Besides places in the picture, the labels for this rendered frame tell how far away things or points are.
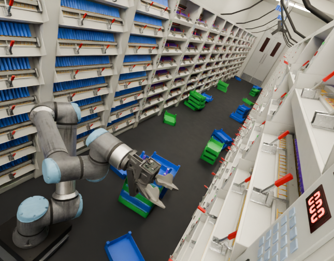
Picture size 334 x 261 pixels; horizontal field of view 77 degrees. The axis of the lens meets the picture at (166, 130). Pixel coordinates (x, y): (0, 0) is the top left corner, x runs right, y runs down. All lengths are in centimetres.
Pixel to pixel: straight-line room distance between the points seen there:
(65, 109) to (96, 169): 57
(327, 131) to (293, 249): 24
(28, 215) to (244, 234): 121
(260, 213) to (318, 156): 21
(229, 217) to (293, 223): 48
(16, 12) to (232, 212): 133
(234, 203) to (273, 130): 31
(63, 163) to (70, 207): 68
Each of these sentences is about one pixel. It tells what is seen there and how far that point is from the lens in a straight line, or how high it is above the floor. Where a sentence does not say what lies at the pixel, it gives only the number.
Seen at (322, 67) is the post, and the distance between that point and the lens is 85.
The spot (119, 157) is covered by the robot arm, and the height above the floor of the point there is 110.
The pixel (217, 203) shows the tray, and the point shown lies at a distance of 103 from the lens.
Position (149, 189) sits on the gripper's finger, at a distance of 73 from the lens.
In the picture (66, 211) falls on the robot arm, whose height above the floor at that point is 36.
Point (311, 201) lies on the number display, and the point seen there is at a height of 149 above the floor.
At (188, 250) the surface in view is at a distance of 107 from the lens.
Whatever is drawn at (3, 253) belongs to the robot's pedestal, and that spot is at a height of 6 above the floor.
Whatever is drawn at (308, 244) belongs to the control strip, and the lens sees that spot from 21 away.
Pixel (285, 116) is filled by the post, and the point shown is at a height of 141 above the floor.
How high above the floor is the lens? 159
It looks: 29 degrees down
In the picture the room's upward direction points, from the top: 23 degrees clockwise
